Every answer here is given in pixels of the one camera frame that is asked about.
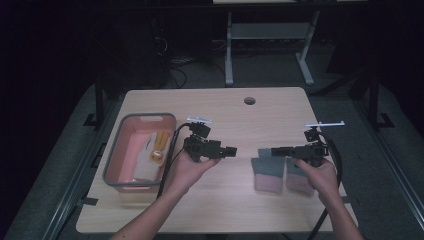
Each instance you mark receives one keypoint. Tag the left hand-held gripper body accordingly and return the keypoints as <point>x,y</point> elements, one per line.
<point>203,148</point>

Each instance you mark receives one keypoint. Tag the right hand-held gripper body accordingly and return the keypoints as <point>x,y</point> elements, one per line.
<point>313,151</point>

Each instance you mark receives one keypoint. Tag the grey and pink fingerless glove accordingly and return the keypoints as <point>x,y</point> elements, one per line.
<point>296,181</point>
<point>268,173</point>

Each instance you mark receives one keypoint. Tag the beige glove with animal face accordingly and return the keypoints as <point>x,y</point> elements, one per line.
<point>156,156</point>

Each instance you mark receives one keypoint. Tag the pink basin with grey rim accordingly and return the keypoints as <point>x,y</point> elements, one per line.
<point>125,150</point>

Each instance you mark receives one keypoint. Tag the person's right hand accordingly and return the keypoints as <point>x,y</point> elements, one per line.
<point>321,180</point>

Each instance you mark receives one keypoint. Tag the person's left hand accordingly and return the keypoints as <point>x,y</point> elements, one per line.
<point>185,175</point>

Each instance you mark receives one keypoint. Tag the black metal stand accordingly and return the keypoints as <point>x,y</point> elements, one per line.
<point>374,100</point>
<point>99,100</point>

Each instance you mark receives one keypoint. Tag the grey metal floor rail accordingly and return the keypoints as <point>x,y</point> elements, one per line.
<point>75,180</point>
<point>393,173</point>

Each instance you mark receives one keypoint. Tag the white metal desk frame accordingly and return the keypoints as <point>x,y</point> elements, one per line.
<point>270,30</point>

